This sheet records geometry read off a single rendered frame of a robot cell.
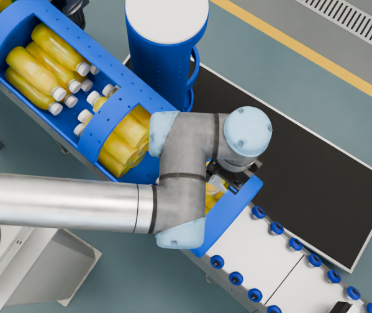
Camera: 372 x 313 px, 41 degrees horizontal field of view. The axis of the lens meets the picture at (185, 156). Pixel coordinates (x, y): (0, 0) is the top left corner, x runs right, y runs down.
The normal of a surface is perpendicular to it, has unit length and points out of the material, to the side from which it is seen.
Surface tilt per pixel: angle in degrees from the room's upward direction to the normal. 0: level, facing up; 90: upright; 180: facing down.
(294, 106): 0
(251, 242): 0
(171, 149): 30
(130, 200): 13
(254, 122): 1
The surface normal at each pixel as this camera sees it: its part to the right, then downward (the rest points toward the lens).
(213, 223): -0.23, 0.07
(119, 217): 0.19, 0.31
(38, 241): 0.05, -0.25
